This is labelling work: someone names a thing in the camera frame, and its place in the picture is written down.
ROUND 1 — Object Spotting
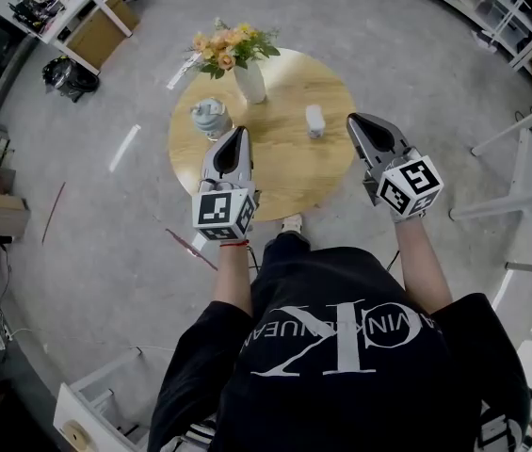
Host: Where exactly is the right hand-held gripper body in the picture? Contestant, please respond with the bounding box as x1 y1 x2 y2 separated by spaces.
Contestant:
346 112 445 218

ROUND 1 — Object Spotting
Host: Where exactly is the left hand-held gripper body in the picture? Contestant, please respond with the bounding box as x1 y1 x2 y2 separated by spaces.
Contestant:
192 126 262 244

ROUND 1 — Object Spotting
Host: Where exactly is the white cotton swab container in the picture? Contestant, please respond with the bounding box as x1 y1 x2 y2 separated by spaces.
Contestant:
304 105 327 140

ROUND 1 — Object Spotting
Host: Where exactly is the person's left forearm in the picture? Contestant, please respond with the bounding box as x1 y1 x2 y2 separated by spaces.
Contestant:
212 242 254 320

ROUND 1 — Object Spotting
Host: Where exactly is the person's right forearm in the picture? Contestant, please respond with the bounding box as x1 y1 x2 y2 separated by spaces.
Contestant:
394 216 454 318

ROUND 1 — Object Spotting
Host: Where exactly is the person's left hand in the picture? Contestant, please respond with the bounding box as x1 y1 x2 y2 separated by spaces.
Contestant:
198 179 237 194

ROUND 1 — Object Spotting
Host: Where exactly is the person's right hand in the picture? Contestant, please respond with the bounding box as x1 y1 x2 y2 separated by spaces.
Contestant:
389 207 430 224

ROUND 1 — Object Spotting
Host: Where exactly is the person's white shoe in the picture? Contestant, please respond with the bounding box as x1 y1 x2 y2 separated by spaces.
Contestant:
281 214 304 235

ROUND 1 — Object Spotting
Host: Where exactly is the person's black trouser leg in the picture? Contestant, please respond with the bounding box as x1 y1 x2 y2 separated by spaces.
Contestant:
259 231 314 291

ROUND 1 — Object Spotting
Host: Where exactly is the pale blue lidded pot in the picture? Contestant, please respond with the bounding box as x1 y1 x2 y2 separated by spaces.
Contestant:
190 98 234 141

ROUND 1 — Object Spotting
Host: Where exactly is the white ribbed vase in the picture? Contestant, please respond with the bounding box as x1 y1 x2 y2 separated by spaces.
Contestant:
232 58 267 105

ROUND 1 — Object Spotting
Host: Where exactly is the yellow and orange flower bouquet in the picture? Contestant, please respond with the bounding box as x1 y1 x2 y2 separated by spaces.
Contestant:
185 16 282 81

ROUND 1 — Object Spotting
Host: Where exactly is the person's black printed t-shirt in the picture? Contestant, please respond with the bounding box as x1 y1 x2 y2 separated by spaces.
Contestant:
148 246 532 452

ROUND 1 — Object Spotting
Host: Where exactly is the white storage shelving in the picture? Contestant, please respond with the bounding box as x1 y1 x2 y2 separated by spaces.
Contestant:
387 0 532 112

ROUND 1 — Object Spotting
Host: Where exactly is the black bag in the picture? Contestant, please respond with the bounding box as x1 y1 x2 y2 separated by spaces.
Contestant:
40 56 101 104

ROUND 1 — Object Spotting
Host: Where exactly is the brown cardboard box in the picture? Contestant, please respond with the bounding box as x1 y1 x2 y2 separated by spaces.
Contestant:
66 0 141 71

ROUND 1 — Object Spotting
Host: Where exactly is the white table with tape roll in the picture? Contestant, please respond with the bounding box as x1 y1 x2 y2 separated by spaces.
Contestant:
52 346 154 452

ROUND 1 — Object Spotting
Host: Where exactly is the white desk with electronics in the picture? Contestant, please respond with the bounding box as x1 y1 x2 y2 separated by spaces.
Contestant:
8 0 134 77

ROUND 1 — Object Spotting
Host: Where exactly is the beige tape roll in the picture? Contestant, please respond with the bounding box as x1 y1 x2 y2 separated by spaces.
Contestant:
62 419 93 452

